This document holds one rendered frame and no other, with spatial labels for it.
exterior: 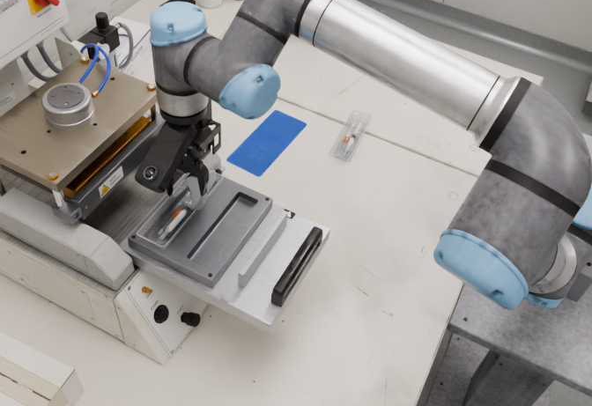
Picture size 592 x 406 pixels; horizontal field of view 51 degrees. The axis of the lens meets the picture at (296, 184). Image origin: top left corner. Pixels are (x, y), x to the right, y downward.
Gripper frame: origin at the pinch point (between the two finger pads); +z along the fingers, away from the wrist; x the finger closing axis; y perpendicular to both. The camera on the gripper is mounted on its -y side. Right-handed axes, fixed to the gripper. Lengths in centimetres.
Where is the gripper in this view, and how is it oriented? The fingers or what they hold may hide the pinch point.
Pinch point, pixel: (181, 200)
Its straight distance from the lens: 107.6
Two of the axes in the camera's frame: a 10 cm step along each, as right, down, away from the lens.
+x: -8.8, -3.9, 2.6
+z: -0.8, 6.8, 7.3
